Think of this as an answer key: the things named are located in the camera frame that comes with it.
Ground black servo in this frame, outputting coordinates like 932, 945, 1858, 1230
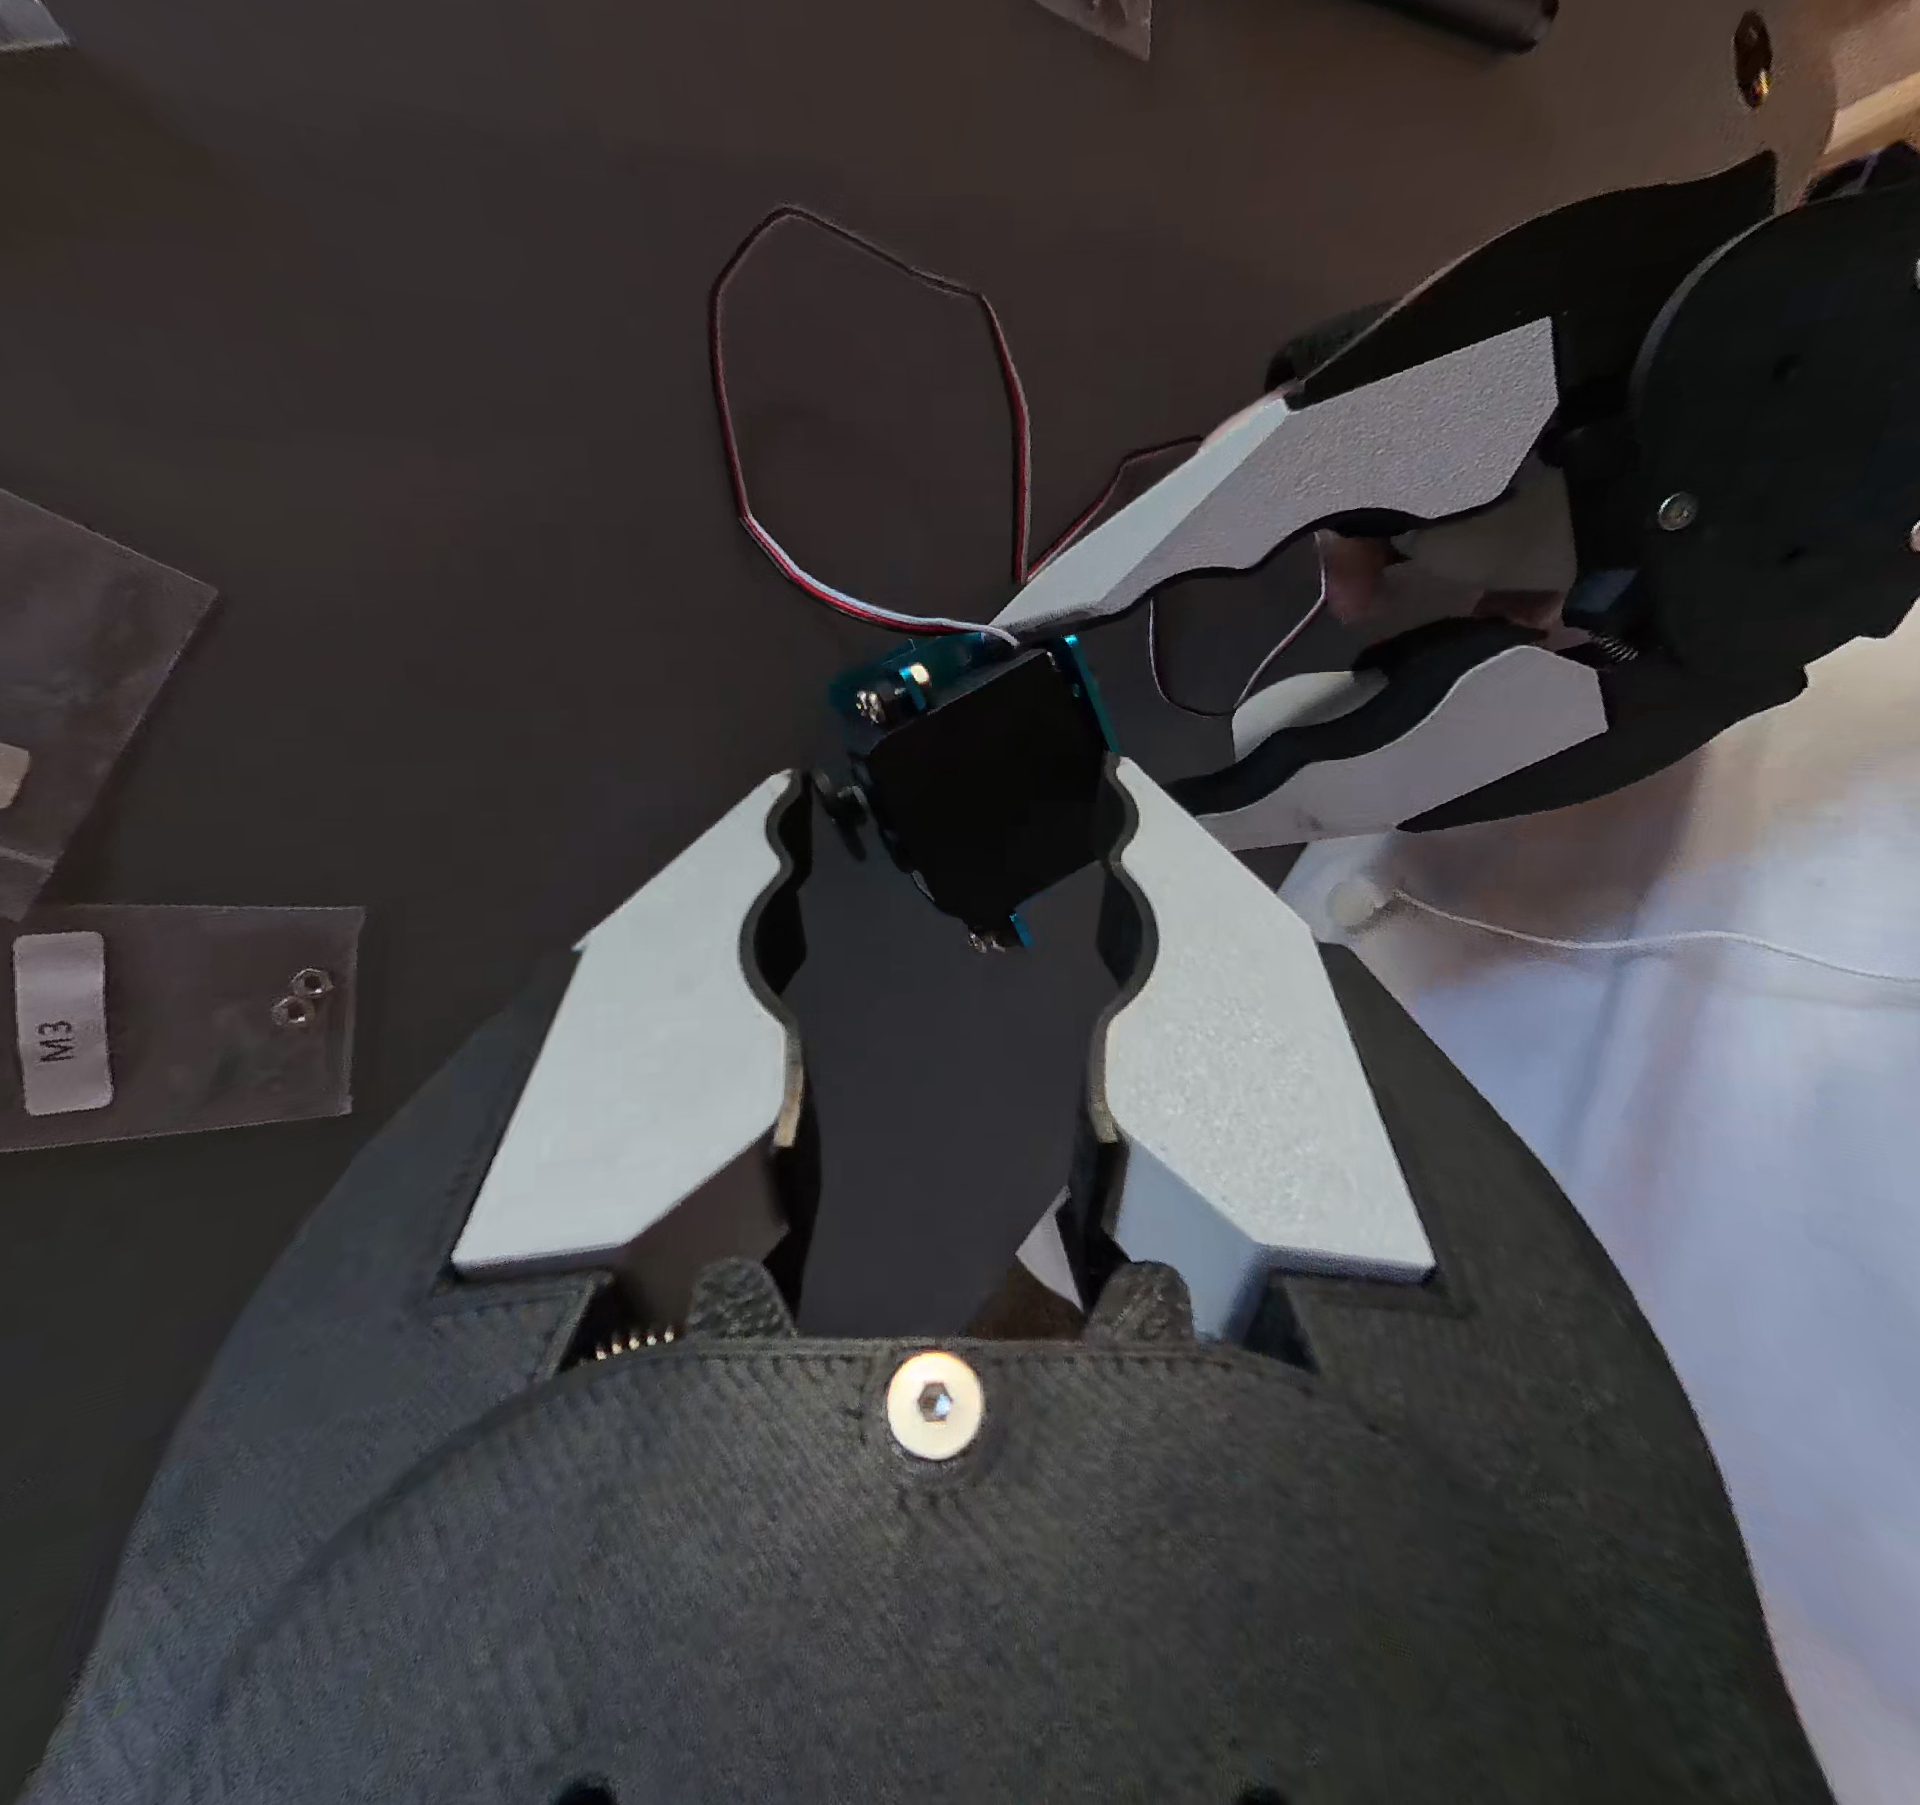
810, 627, 1128, 959

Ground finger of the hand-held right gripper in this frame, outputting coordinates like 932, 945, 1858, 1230
1163, 627, 1618, 854
990, 316, 1569, 637

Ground clear bag with two nuts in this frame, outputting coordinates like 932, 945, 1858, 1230
0, 904, 366, 1154

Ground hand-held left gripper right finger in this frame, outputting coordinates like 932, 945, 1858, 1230
1069, 759, 1440, 1290

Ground white shirt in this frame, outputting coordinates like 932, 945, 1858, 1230
1275, 620, 1920, 1805

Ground person's right hand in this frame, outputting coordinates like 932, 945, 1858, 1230
1318, 530, 1404, 627

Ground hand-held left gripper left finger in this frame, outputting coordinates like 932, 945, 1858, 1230
448, 770, 819, 1275

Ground clear bag with white label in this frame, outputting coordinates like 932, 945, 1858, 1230
0, 488, 219, 921

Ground dark grey desk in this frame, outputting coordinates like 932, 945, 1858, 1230
0, 0, 1854, 1805

